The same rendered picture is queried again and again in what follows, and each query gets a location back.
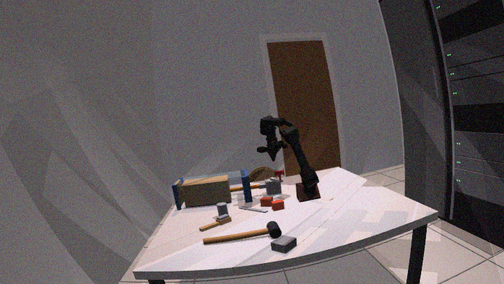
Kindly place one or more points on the grey cylinder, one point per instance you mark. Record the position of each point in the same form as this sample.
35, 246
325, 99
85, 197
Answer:
222, 208

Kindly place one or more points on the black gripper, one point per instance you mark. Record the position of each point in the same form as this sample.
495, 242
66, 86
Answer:
272, 152

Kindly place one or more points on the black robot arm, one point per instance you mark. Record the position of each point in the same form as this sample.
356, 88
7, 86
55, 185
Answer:
308, 175

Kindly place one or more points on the wooden-handled mallet with black head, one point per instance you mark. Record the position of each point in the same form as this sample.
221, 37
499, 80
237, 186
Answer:
272, 229

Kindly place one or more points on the orange-red cube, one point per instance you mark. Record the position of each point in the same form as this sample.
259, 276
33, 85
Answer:
266, 201
277, 205

